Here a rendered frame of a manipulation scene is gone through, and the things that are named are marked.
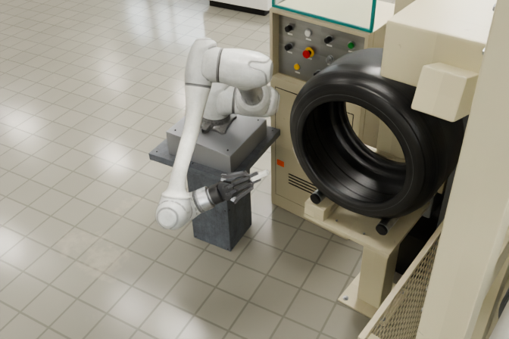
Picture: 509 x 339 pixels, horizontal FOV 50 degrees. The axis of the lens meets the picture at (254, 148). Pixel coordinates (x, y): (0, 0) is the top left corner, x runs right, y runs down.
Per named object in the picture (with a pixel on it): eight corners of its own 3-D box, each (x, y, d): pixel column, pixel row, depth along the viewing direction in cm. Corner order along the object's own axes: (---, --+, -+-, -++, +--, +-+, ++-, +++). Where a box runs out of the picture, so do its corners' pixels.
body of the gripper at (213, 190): (207, 183, 213) (229, 173, 212) (217, 201, 215) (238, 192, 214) (205, 190, 206) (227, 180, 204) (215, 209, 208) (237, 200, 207)
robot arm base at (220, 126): (186, 130, 272) (186, 121, 268) (205, 107, 289) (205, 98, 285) (220, 139, 267) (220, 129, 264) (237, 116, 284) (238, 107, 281)
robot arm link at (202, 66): (179, 82, 203) (216, 86, 202) (185, 32, 202) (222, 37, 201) (187, 84, 216) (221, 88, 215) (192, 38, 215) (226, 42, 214)
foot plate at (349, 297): (363, 268, 298) (363, 265, 297) (409, 292, 284) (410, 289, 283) (337, 300, 281) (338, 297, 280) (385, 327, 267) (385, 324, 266)
